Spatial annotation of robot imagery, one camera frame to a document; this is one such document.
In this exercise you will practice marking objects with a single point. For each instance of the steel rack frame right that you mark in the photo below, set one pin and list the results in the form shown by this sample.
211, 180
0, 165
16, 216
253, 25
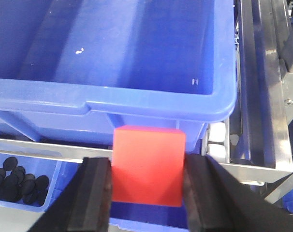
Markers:
253, 144

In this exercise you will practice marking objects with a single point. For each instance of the blue bin lower centre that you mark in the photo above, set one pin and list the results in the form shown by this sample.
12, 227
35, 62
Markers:
131, 216

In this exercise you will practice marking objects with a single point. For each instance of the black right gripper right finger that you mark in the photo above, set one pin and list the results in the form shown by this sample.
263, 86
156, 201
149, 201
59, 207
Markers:
215, 201

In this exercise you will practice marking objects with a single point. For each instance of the blue bin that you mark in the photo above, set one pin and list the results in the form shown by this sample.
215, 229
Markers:
74, 70
131, 216

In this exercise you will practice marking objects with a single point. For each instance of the steel shelf crossbar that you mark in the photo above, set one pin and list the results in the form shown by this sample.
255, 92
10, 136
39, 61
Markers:
66, 153

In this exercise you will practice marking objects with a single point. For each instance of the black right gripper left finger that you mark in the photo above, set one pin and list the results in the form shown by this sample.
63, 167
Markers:
84, 205

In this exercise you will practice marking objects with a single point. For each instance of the blue bin front right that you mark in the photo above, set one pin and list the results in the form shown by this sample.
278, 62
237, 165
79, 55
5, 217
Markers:
74, 70

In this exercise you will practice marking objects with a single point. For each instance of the small blue parts tray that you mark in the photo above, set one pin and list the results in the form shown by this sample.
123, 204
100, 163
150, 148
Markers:
37, 166

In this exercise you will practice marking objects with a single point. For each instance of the black round caps pile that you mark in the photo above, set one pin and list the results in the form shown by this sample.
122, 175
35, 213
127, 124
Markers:
18, 186

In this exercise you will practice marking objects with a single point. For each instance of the red cube block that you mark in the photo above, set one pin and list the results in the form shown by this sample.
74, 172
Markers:
147, 165

